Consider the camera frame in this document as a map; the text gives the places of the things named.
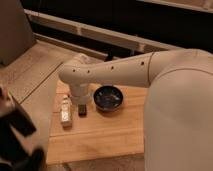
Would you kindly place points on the dark ceramic bowl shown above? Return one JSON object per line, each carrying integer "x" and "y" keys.
{"x": 108, "y": 98}

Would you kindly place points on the wooden table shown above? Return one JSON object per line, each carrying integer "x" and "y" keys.
{"x": 98, "y": 135}

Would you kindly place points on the black blurry foreground object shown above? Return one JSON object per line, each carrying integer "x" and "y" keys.
{"x": 13, "y": 115}

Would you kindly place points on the small dark rectangular block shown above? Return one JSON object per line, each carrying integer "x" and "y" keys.
{"x": 82, "y": 110}

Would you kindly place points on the white metal rail frame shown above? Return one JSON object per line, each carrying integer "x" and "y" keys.
{"x": 99, "y": 34}

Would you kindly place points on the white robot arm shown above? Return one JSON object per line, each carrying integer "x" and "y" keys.
{"x": 178, "y": 109}

